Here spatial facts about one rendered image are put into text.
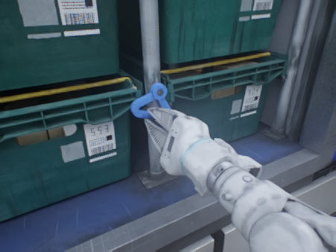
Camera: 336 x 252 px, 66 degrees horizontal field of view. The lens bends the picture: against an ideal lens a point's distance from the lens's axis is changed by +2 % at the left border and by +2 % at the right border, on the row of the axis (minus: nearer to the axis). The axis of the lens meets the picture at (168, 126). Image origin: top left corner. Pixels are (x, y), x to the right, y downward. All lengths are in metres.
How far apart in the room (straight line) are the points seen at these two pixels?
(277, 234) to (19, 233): 0.51
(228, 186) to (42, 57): 0.38
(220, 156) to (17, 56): 0.37
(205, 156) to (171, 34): 0.32
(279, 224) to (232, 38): 0.51
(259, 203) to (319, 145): 0.57
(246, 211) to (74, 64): 0.39
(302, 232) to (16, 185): 0.52
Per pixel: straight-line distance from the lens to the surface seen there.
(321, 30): 0.82
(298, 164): 0.81
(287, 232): 0.28
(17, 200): 0.64
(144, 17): 0.53
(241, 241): 0.84
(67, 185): 0.64
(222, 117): 0.75
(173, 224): 0.59
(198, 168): 0.36
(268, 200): 0.31
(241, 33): 0.72
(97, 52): 0.54
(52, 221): 0.64
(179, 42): 0.61
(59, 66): 0.53
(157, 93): 0.54
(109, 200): 0.65
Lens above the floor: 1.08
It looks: 28 degrees down
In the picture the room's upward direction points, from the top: 1 degrees counter-clockwise
